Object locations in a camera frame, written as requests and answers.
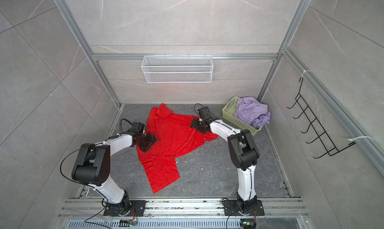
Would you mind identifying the red t-shirt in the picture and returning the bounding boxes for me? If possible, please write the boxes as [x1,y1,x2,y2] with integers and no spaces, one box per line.
[137,104,218,194]

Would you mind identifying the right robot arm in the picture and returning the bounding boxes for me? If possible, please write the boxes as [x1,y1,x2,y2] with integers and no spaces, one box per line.
[191,118,260,215]

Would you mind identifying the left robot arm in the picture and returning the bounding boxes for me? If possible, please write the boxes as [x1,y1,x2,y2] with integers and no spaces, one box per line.
[72,122,158,216]

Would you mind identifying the green plastic basket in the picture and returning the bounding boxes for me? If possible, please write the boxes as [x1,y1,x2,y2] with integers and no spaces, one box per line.
[222,96,262,136]

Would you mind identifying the purple t-shirt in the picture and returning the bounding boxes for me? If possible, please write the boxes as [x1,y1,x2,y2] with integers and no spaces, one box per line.
[234,97,271,128]

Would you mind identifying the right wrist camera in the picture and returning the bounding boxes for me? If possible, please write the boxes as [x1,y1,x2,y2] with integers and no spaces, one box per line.
[198,106,214,120]

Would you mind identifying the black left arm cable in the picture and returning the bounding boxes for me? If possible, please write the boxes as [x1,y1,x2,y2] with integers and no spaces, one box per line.
[59,117,134,185]

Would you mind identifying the white wire mesh basket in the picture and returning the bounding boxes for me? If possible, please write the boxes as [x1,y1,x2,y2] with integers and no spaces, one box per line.
[141,55,214,83]

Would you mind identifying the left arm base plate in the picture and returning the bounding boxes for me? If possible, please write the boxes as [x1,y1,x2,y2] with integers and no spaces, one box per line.
[103,200,147,217]

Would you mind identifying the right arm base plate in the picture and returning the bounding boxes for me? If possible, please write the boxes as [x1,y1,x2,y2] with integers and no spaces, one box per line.
[221,199,265,217]

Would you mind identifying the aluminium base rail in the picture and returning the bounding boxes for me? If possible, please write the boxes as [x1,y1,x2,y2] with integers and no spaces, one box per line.
[53,198,313,229]

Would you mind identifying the black wire hook rack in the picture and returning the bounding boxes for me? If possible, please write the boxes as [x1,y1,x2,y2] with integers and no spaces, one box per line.
[287,78,356,159]

